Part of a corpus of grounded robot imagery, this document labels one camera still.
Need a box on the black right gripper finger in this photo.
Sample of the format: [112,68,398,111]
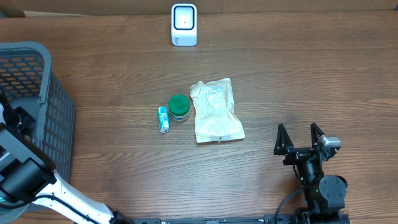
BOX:
[274,123,294,156]
[310,123,325,146]

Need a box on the beige food pouch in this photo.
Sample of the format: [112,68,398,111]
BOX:
[190,78,245,143]

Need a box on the green lidded white jar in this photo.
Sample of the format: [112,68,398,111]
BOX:
[169,95,190,122]

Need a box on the teal tissue pack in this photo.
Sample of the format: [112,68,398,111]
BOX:
[157,106,170,133]

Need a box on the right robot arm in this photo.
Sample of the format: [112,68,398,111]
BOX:
[274,123,350,224]

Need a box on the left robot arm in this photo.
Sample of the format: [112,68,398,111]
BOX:
[1,95,131,224]

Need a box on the white barcode scanner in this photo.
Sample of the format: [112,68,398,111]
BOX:
[171,3,198,47]

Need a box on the grey plastic mesh basket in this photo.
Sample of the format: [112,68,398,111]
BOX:
[0,41,76,224]

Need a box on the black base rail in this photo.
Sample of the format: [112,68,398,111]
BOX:
[130,213,352,224]

